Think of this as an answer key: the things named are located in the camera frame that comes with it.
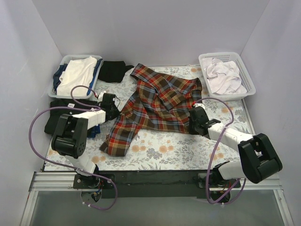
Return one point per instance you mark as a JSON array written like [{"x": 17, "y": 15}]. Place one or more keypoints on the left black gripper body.
[{"x": 113, "y": 110}]

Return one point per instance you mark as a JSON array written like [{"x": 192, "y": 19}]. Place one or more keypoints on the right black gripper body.
[{"x": 195, "y": 121}]

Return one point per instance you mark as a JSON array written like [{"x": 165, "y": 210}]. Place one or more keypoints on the red plaid long sleeve shirt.
[{"x": 161, "y": 102}]

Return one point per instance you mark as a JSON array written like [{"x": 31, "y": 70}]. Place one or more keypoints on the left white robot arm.
[{"x": 70, "y": 135}]

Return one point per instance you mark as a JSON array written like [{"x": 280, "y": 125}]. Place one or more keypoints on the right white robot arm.
[{"x": 258, "y": 159}]

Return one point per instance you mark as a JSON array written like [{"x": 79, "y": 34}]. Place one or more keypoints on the blue plaid folded shirt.
[{"x": 92, "y": 132}]

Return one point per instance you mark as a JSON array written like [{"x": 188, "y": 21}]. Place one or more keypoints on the black folded garment at back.
[{"x": 113, "y": 71}]

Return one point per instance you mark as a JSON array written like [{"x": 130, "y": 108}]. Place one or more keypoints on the crumpled white shirt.
[{"x": 223, "y": 77}]

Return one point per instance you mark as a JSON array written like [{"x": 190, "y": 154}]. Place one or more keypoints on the cream white folded shirt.
[{"x": 77, "y": 72}]

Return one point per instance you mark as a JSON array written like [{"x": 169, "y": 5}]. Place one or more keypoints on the black folded shirt with buttons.
[{"x": 55, "y": 114}]

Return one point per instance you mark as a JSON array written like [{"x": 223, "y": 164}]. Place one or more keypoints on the right white plastic basket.
[{"x": 243, "y": 73}]

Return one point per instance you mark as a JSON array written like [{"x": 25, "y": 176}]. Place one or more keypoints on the blue folded shirt in basket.
[{"x": 57, "y": 76}]

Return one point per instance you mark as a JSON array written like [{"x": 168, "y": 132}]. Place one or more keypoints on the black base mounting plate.
[{"x": 148, "y": 183}]

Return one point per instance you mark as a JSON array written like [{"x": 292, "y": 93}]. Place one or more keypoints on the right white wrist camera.
[{"x": 195, "y": 105}]

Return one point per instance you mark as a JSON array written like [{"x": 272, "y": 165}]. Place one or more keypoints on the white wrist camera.
[
  {"x": 100, "y": 95},
  {"x": 195, "y": 105}
]

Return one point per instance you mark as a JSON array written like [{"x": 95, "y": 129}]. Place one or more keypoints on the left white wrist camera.
[{"x": 100, "y": 95}]

